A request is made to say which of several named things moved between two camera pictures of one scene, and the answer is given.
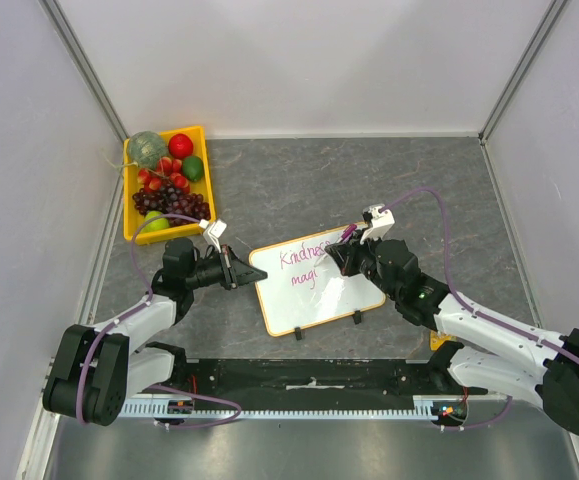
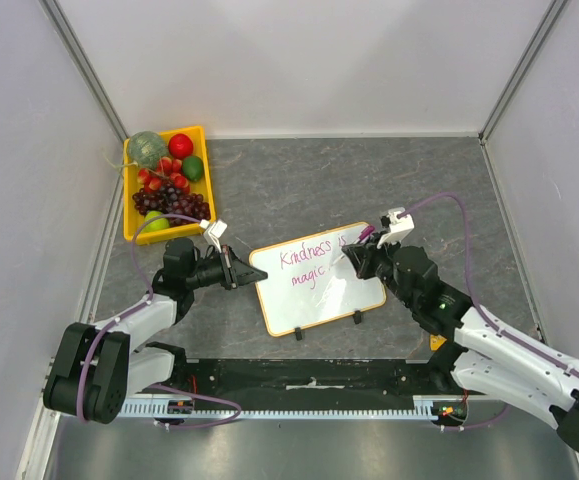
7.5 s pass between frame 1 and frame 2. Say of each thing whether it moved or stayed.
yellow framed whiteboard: stayed
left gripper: stayed
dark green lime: stayed
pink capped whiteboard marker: moved
